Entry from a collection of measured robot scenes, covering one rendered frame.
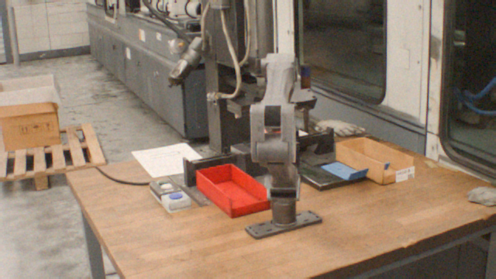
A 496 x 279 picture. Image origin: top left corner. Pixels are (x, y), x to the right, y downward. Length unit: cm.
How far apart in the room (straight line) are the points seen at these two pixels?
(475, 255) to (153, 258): 113
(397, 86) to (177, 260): 123
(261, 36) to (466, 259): 103
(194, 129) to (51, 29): 623
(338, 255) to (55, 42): 982
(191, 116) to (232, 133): 296
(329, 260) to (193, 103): 374
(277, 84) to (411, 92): 101
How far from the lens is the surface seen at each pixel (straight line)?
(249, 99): 184
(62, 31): 1094
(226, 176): 183
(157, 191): 174
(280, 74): 134
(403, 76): 227
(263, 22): 179
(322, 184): 175
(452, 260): 219
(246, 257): 140
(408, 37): 222
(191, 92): 499
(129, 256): 146
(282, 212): 150
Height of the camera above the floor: 158
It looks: 17 degrees down
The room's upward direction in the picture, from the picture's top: 2 degrees counter-clockwise
